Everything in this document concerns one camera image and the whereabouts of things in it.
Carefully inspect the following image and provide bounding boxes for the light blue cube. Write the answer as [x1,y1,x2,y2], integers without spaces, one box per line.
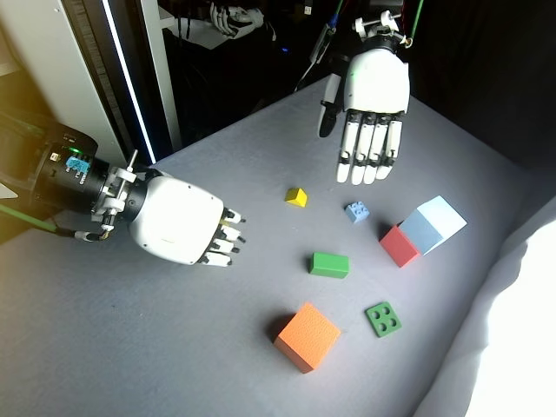
[398,195,468,256]

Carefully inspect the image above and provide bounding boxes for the small yellow block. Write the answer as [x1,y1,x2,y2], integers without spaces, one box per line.
[284,187,308,209]

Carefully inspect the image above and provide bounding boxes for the green rectangular block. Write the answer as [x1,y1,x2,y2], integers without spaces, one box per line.
[308,251,350,280]

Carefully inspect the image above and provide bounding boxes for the spare white robot hand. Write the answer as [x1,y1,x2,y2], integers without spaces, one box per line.
[209,2,265,40]

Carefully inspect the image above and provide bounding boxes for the green four-hole brick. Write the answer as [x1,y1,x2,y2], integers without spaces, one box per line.
[364,301,403,339]

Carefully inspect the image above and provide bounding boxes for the grey table cloth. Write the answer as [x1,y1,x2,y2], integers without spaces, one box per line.
[0,73,556,417]

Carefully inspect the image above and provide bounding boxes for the orange cube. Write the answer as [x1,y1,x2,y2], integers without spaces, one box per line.
[273,301,342,374]

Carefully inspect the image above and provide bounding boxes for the small light blue studded brick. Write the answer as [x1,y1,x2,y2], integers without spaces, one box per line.
[344,201,372,224]

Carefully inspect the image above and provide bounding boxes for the white cabinet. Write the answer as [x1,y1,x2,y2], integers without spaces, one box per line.
[0,0,182,166]

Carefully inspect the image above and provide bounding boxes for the red cube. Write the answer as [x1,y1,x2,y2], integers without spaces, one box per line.
[379,223,421,268]

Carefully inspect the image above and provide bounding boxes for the white cable adapter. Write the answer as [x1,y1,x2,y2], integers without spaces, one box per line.
[295,15,336,91]

